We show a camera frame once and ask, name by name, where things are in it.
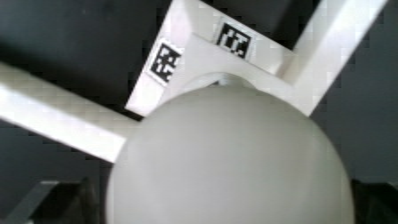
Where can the white lamp bulb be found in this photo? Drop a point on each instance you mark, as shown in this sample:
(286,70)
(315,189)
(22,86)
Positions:
(228,163)

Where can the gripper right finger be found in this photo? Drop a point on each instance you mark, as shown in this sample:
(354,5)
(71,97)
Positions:
(375,201)

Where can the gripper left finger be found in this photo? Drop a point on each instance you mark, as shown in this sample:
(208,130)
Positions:
(59,203)

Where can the white U-shaped fence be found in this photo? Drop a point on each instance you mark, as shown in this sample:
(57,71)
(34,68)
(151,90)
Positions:
(70,119)

